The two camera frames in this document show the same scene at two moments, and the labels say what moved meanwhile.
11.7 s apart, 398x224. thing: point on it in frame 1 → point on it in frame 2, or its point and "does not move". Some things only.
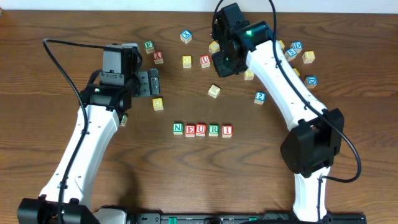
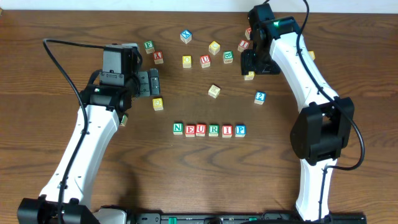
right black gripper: [224, 66] → [258, 66]
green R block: [213, 130] does not move
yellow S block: [249, 74] does not move
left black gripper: [144, 83] does not move
